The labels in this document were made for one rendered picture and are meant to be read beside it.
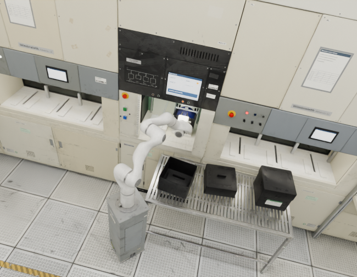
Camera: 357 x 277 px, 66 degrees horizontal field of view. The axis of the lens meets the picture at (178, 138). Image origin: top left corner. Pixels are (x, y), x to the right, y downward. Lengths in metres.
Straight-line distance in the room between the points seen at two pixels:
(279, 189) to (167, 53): 1.47
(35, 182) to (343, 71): 3.31
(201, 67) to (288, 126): 0.90
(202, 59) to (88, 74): 1.02
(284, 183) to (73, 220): 2.20
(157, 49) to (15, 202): 2.34
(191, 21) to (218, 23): 0.19
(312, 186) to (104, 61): 2.30
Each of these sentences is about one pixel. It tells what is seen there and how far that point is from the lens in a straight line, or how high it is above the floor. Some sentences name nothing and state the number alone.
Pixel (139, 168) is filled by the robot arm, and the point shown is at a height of 1.21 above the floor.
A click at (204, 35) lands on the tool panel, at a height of 2.03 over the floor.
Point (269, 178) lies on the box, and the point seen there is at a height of 1.01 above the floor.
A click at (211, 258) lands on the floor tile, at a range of 3.15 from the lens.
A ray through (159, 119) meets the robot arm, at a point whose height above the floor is 1.48.
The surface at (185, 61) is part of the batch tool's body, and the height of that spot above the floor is 1.80.
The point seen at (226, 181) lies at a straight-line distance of 2.60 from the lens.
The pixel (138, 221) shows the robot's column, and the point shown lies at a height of 0.63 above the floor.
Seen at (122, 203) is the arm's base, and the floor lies 0.82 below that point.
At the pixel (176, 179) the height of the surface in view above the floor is 0.77.
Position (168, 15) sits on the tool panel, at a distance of 2.13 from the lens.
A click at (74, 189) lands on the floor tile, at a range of 3.54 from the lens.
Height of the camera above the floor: 2.78
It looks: 42 degrees down
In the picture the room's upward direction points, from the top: 10 degrees clockwise
